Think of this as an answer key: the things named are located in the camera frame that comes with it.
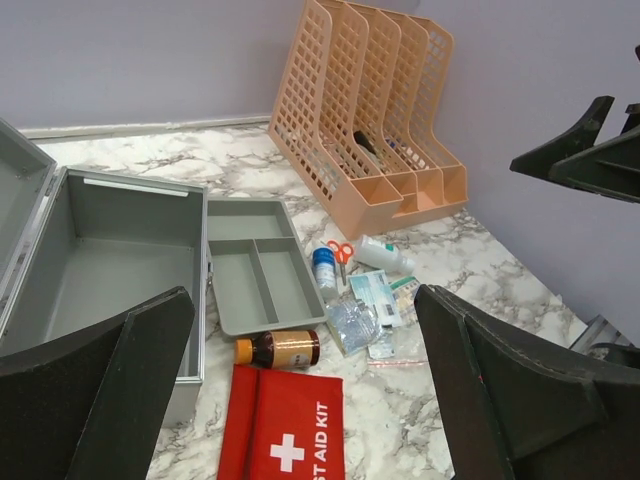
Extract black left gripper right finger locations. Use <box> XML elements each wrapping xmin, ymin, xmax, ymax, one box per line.
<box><xmin>414</xmin><ymin>285</ymin><xmax>639</xmax><ymax>479</ymax></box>

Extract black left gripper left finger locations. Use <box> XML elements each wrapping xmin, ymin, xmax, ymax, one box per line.
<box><xmin>1</xmin><ymin>287</ymin><xmax>195</xmax><ymax>479</ymax></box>

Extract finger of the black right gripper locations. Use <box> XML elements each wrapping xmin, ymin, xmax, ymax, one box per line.
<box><xmin>549</xmin><ymin>126</ymin><xmax>639</xmax><ymax>203</ymax></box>
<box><xmin>510</xmin><ymin>95</ymin><xmax>614</xmax><ymax>178</ymax></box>

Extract silvery clear foil packet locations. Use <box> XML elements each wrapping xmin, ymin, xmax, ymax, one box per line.
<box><xmin>327</xmin><ymin>299</ymin><xmax>383</xmax><ymax>357</ymax></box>

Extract red first aid kit pouch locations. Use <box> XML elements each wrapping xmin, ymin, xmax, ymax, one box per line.
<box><xmin>217</xmin><ymin>365</ymin><xmax>346</xmax><ymax>480</ymax></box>

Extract clear ziplock bag red line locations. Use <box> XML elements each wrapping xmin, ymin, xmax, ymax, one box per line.
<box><xmin>368</xmin><ymin>323</ymin><xmax>428</xmax><ymax>367</ymax></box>

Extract light blue printed sachet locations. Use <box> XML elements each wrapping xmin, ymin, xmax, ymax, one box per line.
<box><xmin>348</xmin><ymin>270</ymin><xmax>401</xmax><ymax>327</ymax></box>

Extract grey metal first aid case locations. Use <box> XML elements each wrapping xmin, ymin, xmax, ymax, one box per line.
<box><xmin>1</xmin><ymin>124</ymin><xmax>208</xmax><ymax>427</ymax></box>

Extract brown bottle orange cap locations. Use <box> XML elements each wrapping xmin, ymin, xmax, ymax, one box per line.
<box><xmin>234</xmin><ymin>330</ymin><xmax>321</xmax><ymax>369</ymax></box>

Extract white bottle green label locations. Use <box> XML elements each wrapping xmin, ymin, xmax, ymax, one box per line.
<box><xmin>354</xmin><ymin>235</ymin><xmax>416</xmax><ymax>275</ymax></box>

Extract grey plastic divider tray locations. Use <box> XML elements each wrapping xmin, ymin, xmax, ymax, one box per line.
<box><xmin>207</xmin><ymin>197</ymin><xmax>327</xmax><ymax>338</ymax></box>

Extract peach plastic file organizer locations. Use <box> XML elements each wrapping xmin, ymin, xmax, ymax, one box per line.
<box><xmin>269</xmin><ymin>1</ymin><xmax>468</xmax><ymax>239</ymax></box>

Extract white blue gauze roll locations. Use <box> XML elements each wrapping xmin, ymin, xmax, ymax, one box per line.
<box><xmin>312</xmin><ymin>246</ymin><xmax>338</xmax><ymax>300</ymax></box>

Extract orange handled scissors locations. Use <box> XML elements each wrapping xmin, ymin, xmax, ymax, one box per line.
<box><xmin>327</xmin><ymin>240</ymin><xmax>354</xmax><ymax>284</ymax></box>

